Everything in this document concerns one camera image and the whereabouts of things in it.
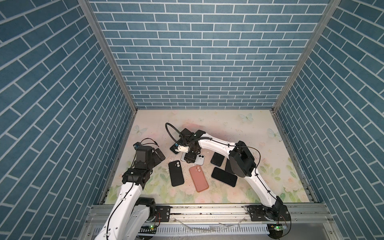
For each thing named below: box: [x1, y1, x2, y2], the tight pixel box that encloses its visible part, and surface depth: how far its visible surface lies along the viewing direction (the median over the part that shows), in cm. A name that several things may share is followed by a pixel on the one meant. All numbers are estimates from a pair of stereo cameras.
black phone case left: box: [168, 160, 185, 187], surface depth 89 cm
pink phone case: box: [189, 165, 209, 193], surface depth 87 cm
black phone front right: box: [211, 167, 238, 188], surface depth 88 cm
